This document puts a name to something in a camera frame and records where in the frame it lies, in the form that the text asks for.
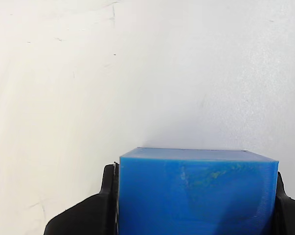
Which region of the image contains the scuffed blue cube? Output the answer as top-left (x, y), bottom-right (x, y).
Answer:
top-left (117, 146), bottom-right (280, 235)

